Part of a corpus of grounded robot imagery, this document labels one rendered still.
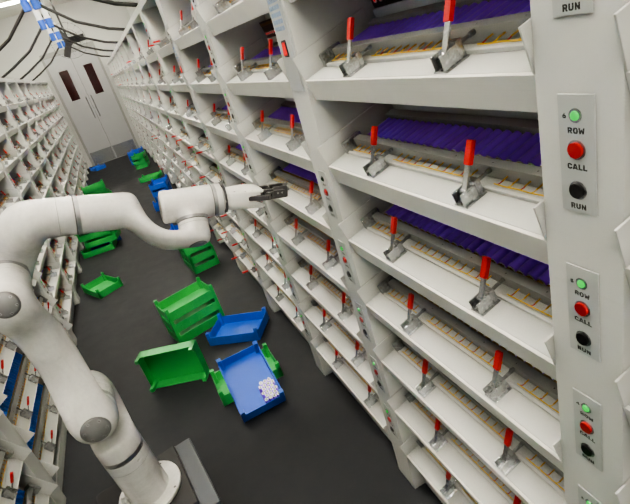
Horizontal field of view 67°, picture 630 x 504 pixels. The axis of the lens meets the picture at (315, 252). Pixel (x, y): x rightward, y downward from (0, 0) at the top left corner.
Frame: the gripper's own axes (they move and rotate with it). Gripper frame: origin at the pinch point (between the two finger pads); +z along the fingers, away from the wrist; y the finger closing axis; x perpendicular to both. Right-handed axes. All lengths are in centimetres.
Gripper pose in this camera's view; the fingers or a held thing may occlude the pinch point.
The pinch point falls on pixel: (278, 190)
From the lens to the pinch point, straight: 133.9
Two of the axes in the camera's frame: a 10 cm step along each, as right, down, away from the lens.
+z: 9.2, -1.8, 3.5
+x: -0.5, -9.3, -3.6
